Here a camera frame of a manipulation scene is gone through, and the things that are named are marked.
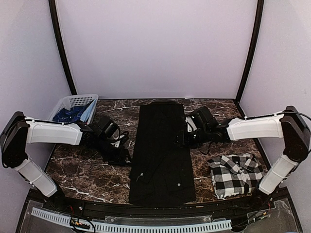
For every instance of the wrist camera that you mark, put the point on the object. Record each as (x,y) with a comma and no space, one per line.
(124,137)
(190,124)

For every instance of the white slotted cable duct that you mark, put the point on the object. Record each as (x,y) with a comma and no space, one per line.
(134,225)

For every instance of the blue clothes in basket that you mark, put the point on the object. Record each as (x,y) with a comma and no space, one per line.
(74,114)

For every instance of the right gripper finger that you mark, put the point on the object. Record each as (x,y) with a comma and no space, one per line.
(177,142)
(178,136)

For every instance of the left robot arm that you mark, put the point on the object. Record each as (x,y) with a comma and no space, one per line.
(105,137)

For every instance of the black front rail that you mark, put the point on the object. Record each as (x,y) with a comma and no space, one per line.
(225,208)

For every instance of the left black frame post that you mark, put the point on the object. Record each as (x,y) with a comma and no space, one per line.
(60,46)

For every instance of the right black frame post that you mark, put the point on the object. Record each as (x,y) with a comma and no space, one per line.
(251,50)

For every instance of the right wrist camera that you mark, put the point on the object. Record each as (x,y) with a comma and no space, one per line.
(190,124)

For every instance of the black white plaid shirt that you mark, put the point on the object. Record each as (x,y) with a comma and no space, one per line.
(236,174)

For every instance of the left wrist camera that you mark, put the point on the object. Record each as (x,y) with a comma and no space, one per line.
(124,137)

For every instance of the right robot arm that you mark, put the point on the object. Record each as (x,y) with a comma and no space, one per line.
(202,127)

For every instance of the black frame post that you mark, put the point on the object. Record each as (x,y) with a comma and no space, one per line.
(251,50)
(60,46)

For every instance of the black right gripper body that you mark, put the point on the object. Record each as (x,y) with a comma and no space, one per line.
(190,142)

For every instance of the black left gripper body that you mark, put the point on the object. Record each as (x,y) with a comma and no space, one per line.
(112,156)

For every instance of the black long sleeve shirt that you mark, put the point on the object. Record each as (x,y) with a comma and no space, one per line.
(161,173)

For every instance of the grey plastic laundry basket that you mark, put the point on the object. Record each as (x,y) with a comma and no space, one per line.
(75,100)

